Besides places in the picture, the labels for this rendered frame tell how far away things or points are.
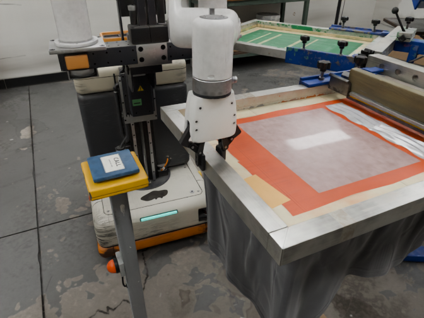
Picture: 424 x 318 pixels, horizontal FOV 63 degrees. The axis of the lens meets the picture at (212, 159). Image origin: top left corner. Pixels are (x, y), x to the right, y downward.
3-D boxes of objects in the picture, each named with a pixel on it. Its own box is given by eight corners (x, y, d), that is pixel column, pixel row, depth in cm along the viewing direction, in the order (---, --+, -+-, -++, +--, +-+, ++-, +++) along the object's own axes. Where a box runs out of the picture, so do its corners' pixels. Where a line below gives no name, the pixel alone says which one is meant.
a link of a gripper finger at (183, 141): (202, 108, 69) (214, 128, 72) (171, 132, 68) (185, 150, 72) (205, 110, 68) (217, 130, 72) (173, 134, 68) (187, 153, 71)
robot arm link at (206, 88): (227, 67, 70) (226, 80, 72) (186, 71, 67) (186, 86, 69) (245, 77, 65) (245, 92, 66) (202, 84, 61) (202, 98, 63)
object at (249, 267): (274, 361, 85) (296, 232, 63) (200, 240, 120) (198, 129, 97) (284, 356, 87) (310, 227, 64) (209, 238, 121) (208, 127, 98)
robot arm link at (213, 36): (192, 5, 70) (240, 5, 70) (193, 58, 75) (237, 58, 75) (191, 18, 57) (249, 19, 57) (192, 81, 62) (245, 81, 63)
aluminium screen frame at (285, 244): (279, 267, 53) (282, 249, 51) (160, 119, 98) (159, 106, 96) (554, 159, 83) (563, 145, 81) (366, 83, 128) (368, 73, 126)
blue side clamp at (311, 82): (306, 102, 114) (309, 81, 110) (296, 97, 118) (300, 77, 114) (373, 89, 125) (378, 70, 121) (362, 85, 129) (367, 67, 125)
